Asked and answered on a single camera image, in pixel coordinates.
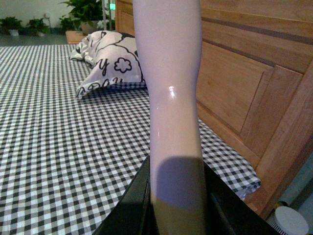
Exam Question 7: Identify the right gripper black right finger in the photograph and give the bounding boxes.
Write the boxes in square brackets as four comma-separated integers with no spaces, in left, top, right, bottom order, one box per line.
[203,164,278,235]

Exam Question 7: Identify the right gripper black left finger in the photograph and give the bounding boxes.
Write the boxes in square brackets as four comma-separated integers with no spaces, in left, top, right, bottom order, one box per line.
[93,157,158,235]

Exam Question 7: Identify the beige hand brush black bristles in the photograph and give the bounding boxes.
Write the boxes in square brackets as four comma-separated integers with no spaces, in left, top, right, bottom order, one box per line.
[133,0,207,235]

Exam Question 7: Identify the white cylindrical air purifier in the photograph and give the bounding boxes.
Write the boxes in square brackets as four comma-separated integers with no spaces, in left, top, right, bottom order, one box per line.
[268,206,309,235]

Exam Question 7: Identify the teal curtain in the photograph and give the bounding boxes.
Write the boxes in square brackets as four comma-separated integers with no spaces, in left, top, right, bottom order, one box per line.
[278,154,313,233]

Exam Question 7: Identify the black white checkered bedsheet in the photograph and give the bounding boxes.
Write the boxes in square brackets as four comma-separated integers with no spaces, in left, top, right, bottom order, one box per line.
[0,44,261,235]

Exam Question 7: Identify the wooden bed headboard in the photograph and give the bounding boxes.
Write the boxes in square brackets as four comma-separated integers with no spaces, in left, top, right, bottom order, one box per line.
[114,0,313,218]

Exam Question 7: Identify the white pillow black print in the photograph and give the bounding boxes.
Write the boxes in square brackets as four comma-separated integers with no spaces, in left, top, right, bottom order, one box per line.
[69,30,146,99]

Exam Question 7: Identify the wooden box planter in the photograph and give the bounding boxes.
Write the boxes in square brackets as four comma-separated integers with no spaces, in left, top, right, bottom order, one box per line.
[66,30,87,45]

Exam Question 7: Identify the potted green plant large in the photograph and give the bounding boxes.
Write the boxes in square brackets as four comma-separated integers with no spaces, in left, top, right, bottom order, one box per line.
[61,0,103,35]

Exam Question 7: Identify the potted green plant middle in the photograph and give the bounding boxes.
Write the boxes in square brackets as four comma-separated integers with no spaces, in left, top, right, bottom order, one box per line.
[27,18,50,37]

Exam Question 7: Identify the potted green plant left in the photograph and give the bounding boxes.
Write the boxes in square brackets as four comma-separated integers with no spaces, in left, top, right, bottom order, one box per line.
[0,17,22,37]

